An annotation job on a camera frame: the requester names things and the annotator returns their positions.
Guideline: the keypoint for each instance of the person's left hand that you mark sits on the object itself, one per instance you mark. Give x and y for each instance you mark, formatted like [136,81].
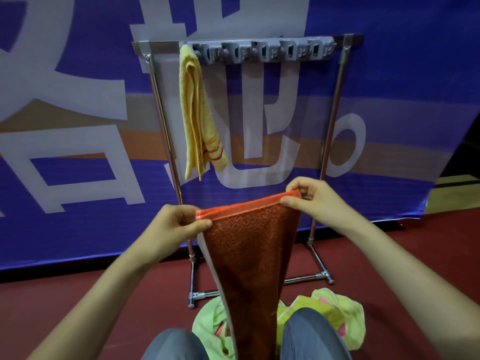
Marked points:
[172,228]

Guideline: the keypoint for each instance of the person's right hand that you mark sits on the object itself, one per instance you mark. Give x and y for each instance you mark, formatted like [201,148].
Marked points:
[322,206]

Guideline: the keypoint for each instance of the orange towel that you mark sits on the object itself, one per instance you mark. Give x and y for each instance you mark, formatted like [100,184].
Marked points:
[251,266]

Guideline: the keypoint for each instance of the light green towel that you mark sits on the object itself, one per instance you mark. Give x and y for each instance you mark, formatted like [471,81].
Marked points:
[210,314]

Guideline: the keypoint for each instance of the bright yellow towel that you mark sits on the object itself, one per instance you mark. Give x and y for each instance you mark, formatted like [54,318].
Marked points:
[300,303]

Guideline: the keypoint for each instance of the pale yellow striped towel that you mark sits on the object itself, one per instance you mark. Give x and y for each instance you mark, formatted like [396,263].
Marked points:
[195,116]

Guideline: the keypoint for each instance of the pale yellow-green towel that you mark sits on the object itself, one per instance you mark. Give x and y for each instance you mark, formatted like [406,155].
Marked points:
[352,318]

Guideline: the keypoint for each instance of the grey clip hook bar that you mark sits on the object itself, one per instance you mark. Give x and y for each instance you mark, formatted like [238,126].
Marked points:
[258,50]

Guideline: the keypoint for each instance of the chrome metal rack frame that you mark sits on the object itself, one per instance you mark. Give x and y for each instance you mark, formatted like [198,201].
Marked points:
[161,47]

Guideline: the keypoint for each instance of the person's right forearm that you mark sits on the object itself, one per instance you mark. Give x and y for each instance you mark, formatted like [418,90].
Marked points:
[412,288]

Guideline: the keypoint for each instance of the person's left forearm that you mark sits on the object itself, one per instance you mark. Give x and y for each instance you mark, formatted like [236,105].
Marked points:
[97,303]

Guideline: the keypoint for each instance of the blue printed banner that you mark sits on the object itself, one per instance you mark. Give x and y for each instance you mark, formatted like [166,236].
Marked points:
[412,52]

